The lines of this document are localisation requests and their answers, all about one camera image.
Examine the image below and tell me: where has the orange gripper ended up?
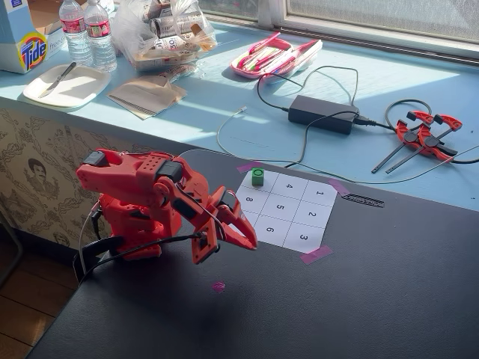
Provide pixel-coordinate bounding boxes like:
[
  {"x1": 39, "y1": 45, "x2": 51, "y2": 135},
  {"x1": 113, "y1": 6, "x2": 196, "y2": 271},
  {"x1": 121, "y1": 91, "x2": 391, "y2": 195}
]
[{"x1": 209, "y1": 185, "x2": 259, "y2": 251}]

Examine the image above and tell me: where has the white numbered grid sheet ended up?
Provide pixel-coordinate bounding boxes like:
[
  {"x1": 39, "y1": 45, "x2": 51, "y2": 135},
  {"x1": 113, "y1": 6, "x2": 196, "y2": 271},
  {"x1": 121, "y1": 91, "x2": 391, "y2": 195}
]
[{"x1": 234, "y1": 170, "x2": 338, "y2": 251}]

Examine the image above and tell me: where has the light blue window sill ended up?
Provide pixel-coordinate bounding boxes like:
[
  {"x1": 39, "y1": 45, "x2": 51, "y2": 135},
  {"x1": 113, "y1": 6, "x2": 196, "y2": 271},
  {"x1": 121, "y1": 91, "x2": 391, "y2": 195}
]
[{"x1": 0, "y1": 20, "x2": 479, "y2": 203}]

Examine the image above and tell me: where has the black perforated strip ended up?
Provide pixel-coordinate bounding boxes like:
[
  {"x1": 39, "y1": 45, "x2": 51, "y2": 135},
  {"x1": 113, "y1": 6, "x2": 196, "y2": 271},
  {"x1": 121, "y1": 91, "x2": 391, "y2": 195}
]
[{"x1": 341, "y1": 193, "x2": 386, "y2": 209}]

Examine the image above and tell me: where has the black power adapter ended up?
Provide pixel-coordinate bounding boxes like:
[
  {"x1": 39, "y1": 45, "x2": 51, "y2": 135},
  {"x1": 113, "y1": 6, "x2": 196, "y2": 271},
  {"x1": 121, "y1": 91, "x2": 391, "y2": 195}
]
[{"x1": 287, "y1": 94, "x2": 361, "y2": 136}]

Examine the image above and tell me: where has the black table clamp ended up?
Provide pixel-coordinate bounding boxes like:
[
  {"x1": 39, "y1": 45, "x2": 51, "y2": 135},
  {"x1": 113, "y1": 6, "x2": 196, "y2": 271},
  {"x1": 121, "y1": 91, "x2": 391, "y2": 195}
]
[{"x1": 72, "y1": 235, "x2": 125, "y2": 282}]

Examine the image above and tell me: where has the brown paper napkin stack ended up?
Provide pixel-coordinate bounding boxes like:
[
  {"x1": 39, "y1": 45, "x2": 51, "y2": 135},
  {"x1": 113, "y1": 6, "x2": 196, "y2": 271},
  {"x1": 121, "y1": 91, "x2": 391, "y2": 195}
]
[{"x1": 106, "y1": 74, "x2": 189, "y2": 121}]

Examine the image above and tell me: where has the pink white pen case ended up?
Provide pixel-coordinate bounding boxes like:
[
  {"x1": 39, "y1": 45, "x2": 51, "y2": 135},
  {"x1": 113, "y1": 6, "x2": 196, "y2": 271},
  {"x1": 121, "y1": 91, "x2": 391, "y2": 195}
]
[{"x1": 229, "y1": 31, "x2": 324, "y2": 80}]

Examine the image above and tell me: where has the orange black bar clamp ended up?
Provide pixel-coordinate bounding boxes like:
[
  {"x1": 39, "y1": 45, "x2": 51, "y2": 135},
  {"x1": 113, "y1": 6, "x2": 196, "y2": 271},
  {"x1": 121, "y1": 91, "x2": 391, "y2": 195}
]
[
  {"x1": 385, "y1": 113, "x2": 464, "y2": 174},
  {"x1": 371, "y1": 110, "x2": 437, "y2": 174}
]

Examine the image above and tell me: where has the printed paper food tray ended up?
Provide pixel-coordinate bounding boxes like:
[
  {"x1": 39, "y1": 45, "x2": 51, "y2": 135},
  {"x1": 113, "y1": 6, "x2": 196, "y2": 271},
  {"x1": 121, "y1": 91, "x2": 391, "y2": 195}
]
[{"x1": 129, "y1": 44, "x2": 203, "y2": 82}]

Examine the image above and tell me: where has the white foam plate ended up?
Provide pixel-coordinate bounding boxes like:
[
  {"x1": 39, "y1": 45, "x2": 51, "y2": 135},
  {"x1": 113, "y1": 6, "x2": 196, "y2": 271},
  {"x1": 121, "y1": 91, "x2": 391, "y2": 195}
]
[{"x1": 22, "y1": 63, "x2": 113, "y2": 110}]

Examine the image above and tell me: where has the water bottle red green label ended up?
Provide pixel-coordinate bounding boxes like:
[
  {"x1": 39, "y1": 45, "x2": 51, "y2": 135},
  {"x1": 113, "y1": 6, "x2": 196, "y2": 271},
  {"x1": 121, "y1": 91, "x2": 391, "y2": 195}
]
[{"x1": 83, "y1": 0, "x2": 118, "y2": 73}]

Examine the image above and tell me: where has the clear plastic trash bag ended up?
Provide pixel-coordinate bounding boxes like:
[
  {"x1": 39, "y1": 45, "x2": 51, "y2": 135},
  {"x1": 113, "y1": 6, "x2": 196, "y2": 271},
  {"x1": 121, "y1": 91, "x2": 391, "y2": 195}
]
[{"x1": 111, "y1": 0, "x2": 219, "y2": 75}]

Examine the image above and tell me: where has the white framed window screen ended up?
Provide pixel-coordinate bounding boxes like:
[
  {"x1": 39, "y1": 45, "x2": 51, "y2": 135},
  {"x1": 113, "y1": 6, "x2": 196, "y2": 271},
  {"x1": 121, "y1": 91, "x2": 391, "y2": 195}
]
[{"x1": 257, "y1": 0, "x2": 479, "y2": 44}]

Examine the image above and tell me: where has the Tide detergent cardboard box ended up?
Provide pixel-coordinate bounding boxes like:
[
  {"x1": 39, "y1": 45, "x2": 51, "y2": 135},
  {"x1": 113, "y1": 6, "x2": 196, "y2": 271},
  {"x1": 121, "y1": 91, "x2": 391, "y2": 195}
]
[{"x1": 0, "y1": 0, "x2": 69, "y2": 76}]

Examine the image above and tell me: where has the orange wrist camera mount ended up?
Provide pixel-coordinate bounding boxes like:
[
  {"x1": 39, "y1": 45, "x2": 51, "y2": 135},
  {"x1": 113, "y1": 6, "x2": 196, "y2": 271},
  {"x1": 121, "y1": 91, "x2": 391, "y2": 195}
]
[{"x1": 190, "y1": 220, "x2": 221, "y2": 266}]

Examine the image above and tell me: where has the black camera cable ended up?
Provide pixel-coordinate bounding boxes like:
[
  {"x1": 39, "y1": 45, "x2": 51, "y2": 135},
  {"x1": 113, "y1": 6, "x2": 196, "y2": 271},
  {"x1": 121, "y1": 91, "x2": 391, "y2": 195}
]
[{"x1": 76, "y1": 231, "x2": 207, "y2": 283}]

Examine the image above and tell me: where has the thin white cable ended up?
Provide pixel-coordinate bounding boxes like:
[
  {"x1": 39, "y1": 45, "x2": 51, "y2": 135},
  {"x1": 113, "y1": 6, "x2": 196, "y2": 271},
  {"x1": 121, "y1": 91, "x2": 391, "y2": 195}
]
[{"x1": 175, "y1": 106, "x2": 248, "y2": 159}]

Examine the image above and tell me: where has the black adapter output cable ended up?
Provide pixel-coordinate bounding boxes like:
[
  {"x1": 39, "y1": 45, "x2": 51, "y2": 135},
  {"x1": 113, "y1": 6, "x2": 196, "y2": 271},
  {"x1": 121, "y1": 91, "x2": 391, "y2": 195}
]
[{"x1": 256, "y1": 65, "x2": 361, "y2": 169}]

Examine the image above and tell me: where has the thin gray cable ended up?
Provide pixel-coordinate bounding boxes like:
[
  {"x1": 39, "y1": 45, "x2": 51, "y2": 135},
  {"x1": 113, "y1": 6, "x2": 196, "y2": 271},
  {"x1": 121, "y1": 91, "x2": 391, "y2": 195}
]
[{"x1": 284, "y1": 144, "x2": 479, "y2": 185}]

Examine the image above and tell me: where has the black mains cable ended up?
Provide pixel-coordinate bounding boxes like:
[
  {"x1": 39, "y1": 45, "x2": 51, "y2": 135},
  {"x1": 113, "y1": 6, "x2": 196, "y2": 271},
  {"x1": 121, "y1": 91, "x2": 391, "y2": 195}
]
[{"x1": 354, "y1": 116, "x2": 479, "y2": 165}]

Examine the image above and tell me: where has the window frame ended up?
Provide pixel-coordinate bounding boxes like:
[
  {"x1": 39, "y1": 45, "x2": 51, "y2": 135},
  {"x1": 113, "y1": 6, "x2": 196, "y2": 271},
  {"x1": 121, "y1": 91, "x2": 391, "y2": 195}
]
[{"x1": 198, "y1": 0, "x2": 479, "y2": 69}]

